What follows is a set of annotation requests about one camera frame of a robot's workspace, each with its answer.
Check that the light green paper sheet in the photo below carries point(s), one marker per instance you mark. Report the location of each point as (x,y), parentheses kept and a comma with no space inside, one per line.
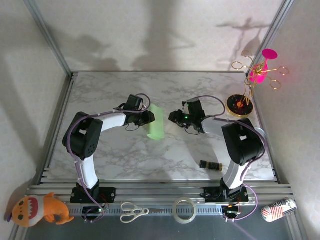
(157,125)

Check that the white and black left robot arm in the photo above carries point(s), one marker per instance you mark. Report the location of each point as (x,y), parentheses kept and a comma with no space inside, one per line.
(87,170)

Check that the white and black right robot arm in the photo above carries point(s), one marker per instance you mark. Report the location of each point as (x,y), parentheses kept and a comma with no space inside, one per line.
(237,140)

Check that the small black cylinder bottle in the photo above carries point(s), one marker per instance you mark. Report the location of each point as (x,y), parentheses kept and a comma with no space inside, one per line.
(210,165)

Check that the pink wine glass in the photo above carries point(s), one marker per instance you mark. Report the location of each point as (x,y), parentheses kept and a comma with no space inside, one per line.
(260,77)

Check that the black controller board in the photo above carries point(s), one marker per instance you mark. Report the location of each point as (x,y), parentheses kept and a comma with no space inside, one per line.
(231,210)
(92,210)

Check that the clear adhesive tape roll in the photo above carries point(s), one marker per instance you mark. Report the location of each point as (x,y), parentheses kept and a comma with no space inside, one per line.
(185,220)

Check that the red white striped can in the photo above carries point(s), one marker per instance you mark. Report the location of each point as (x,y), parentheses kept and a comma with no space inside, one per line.
(277,210)

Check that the orange shark plush toy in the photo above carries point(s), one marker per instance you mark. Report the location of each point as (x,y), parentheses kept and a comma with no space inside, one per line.
(50,207)

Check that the aluminium frame crossbar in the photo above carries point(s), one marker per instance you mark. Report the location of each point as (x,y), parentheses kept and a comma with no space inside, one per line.
(160,191)

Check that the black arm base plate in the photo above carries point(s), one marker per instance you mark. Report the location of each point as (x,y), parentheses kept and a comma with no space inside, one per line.
(107,195)
(210,193)

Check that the aluminium table side rail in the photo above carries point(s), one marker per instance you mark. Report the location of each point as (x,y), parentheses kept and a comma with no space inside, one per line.
(60,112)
(275,172)

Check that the aluminium frame post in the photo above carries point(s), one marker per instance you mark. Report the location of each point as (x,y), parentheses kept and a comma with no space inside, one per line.
(50,42)
(275,22)

